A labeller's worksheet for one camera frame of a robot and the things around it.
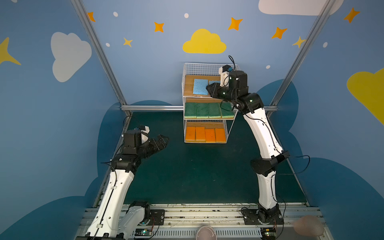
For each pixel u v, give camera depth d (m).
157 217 0.73
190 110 0.87
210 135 1.05
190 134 1.05
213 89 0.63
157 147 0.64
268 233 0.72
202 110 0.87
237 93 0.55
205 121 1.15
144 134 0.57
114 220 0.39
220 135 1.02
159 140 0.65
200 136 1.04
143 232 0.71
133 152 0.54
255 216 0.74
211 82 0.79
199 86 0.75
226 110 0.63
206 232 0.70
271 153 0.50
